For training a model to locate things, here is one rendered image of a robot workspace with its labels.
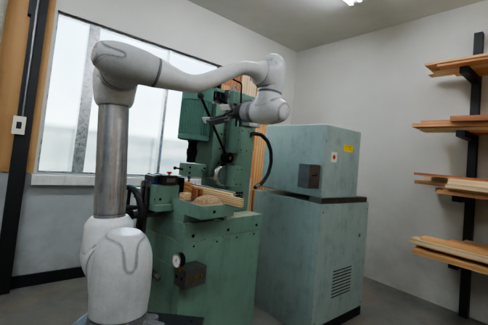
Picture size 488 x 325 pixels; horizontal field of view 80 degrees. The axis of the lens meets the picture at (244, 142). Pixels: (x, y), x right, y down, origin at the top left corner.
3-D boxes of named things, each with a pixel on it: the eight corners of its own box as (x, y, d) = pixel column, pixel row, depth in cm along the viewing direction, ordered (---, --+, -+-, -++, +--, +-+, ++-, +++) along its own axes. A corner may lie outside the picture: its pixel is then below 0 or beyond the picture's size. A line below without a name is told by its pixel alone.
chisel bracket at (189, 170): (177, 177, 160) (179, 162, 161) (197, 178, 171) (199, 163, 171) (186, 179, 155) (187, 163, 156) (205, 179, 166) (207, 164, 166)
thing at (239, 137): (227, 152, 168) (229, 126, 169) (237, 153, 175) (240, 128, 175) (238, 153, 162) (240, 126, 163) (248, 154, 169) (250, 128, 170)
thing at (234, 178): (221, 185, 165) (224, 164, 166) (230, 185, 171) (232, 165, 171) (233, 187, 159) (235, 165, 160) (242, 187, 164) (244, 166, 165)
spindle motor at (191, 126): (170, 138, 162) (176, 83, 164) (194, 141, 175) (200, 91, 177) (190, 139, 150) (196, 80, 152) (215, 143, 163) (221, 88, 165)
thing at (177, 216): (139, 207, 162) (139, 199, 162) (171, 204, 177) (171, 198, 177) (183, 223, 135) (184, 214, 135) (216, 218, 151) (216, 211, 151)
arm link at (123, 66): (163, 48, 90) (149, 59, 101) (101, 22, 80) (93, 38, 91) (155, 88, 88) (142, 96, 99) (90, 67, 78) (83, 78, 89)
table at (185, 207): (116, 198, 160) (118, 187, 161) (164, 196, 183) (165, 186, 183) (183, 222, 120) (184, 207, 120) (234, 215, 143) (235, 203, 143)
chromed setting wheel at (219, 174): (210, 186, 159) (213, 163, 160) (226, 186, 168) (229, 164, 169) (214, 186, 157) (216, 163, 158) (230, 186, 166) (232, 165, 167)
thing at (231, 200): (165, 188, 173) (166, 182, 173) (168, 188, 175) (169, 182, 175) (240, 207, 133) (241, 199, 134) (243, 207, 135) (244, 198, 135)
